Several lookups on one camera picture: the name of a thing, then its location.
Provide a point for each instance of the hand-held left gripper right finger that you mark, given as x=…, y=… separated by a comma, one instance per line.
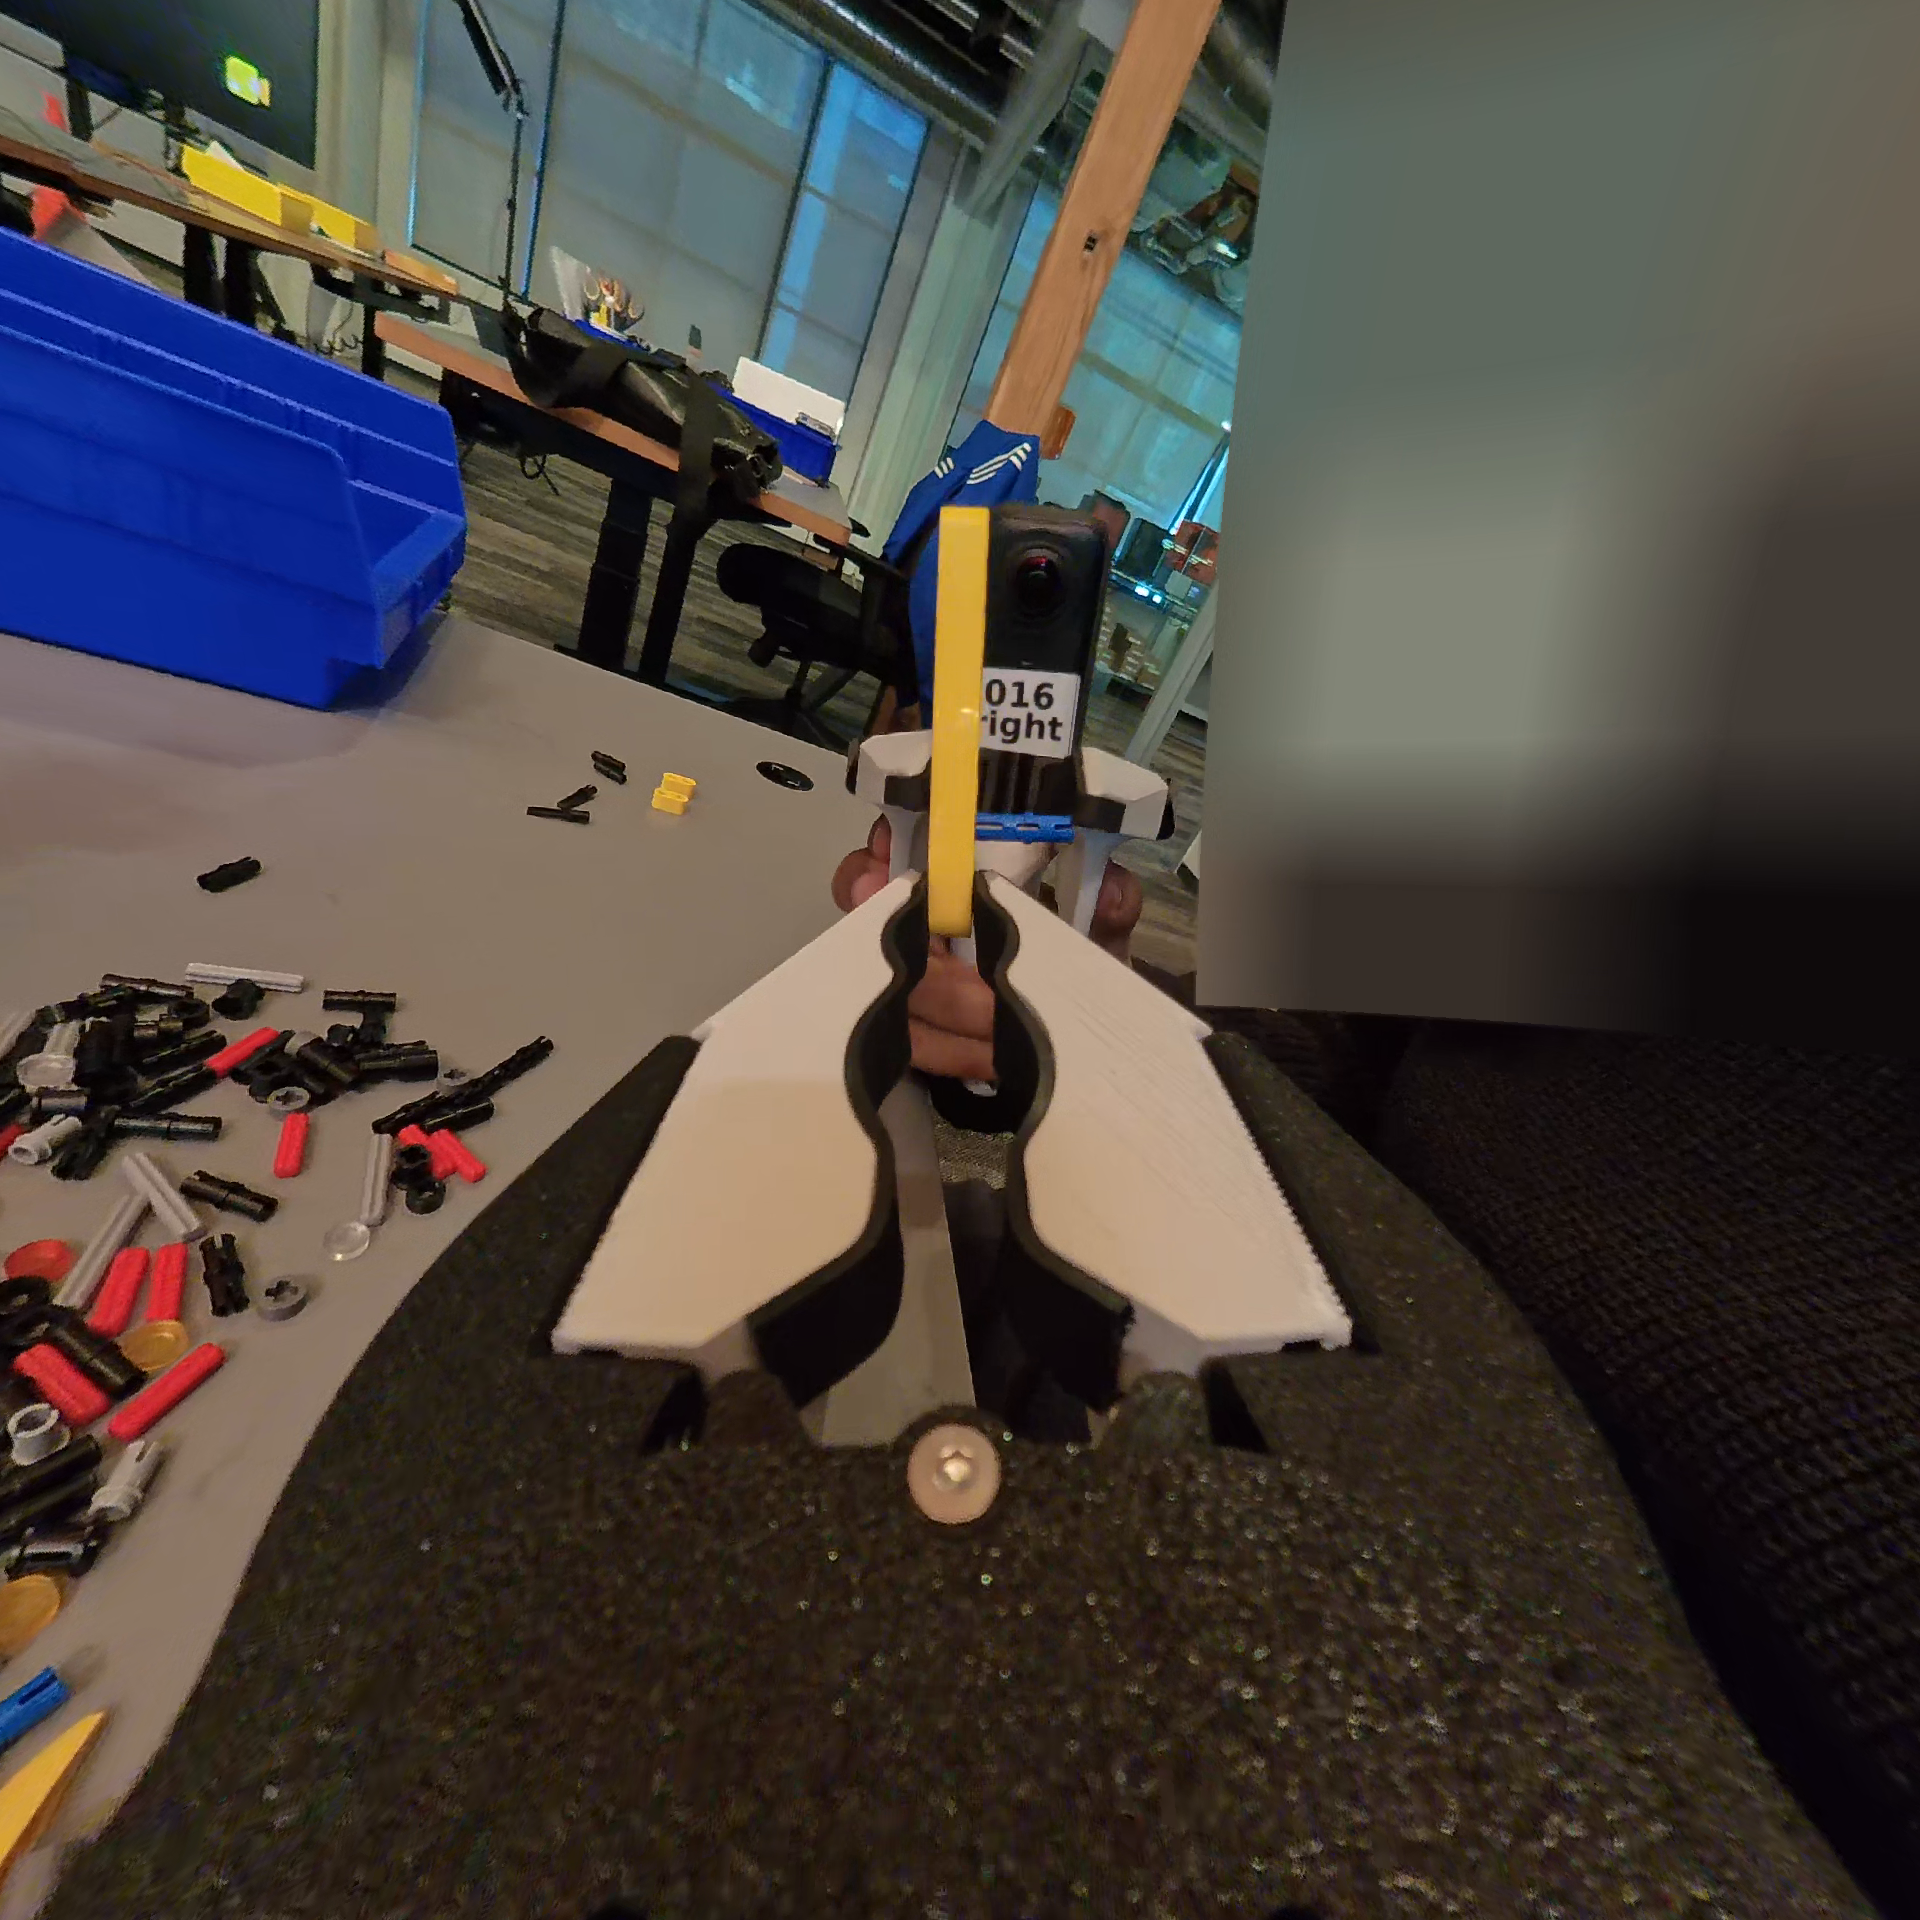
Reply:
x=1185, y=1185

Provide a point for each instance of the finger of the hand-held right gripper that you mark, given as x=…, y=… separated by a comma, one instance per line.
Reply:
x=902, y=753
x=1125, y=779

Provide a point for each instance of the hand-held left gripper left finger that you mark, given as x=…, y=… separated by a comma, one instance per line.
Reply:
x=721, y=1185

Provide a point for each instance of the yellow perforated beam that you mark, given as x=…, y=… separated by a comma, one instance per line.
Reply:
x=957, y=720

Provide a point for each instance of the blue connector pin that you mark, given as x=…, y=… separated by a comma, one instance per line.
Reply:
x=1037, y=825

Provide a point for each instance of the person's right hand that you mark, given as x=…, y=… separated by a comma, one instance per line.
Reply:
x=946, y=1020

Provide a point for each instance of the storage shelves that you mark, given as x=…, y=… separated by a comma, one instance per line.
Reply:
x=1162, y=600

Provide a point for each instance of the blue jacket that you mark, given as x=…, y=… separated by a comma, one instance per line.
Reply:
x=975, y=465

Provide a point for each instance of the black office chair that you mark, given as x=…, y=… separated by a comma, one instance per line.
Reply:
x=796, y=615

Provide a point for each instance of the white box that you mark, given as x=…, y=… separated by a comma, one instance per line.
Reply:
x=788, y=406

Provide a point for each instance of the wooden desk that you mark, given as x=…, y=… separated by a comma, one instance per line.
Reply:
x=599, y=434
x=226, y=224

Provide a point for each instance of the black bag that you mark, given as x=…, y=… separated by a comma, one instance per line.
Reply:
x=629, y=390

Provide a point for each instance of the pile of black red pins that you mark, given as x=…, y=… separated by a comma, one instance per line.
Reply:
x=150, y=1080

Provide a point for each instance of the black light stand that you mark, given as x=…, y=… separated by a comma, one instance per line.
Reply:
x=505, y=90

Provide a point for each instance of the blue storage bin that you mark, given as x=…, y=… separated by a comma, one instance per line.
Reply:
x=196, y=495

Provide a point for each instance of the yellow tray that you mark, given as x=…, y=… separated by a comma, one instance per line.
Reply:
x=255, y=188

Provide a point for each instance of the blue long connector piece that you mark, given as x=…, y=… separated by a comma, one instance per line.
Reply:
x=30, y=1711

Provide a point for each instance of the yellow wedge piece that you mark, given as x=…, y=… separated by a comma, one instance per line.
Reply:
x=38, y=1792

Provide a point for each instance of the black monitor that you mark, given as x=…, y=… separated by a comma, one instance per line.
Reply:
x=150, y=60

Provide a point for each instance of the wooden post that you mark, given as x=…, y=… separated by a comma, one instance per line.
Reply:
x=1097, y=224

